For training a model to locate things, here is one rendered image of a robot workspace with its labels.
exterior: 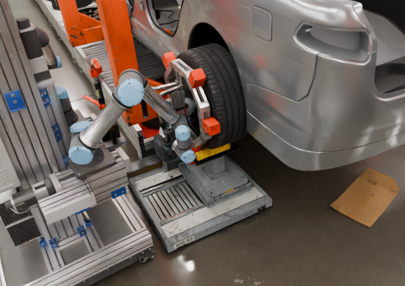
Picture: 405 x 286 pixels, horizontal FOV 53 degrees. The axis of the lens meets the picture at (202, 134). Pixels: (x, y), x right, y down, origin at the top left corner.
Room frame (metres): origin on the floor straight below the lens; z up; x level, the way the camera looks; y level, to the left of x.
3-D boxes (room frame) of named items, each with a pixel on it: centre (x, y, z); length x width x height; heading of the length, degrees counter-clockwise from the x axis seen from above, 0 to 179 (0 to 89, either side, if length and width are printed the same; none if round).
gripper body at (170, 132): (1.90, 0.17, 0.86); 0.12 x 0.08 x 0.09; 25
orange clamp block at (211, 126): (1.99, -0.05, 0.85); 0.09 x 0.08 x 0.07; 24
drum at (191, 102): (2.25, 0.15, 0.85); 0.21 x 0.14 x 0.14; 114
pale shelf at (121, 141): (2.67, 0.73, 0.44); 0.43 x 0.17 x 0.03; 24
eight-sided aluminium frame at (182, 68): (2.28, 0.08, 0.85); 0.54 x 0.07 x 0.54; 24
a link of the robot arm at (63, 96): (2.26, 0.87, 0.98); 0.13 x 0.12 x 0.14; 104
